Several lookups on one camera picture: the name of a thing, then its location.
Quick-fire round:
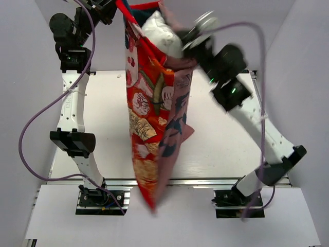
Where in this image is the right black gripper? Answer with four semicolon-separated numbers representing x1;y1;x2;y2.
169;29;220;88

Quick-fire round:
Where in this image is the white pillow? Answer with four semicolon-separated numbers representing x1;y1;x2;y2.
141;10;183;59

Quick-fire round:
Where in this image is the red pink patterned pillowcase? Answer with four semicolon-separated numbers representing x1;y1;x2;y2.
116;1;196;211

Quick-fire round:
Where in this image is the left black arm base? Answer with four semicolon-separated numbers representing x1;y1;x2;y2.
75;189;130;216

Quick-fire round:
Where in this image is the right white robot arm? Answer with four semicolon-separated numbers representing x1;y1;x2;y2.
177;28;307;206

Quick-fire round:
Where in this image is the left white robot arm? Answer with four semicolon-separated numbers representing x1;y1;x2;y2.
49;1;117;205

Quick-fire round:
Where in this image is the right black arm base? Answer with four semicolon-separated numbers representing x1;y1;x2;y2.
211;190;265;219

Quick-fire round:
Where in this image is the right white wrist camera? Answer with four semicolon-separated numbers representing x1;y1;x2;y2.
180;11;219;50

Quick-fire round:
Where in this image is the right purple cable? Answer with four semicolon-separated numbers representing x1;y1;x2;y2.
210;22;277;222

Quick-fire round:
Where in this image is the purple cable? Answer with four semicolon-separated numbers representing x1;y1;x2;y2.
18;0;126;216
210;22;277;222

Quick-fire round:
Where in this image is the aluminium front rail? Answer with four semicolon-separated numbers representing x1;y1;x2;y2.
47;177;293;188

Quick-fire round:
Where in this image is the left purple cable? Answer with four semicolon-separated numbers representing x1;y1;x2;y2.
18;0;126;216

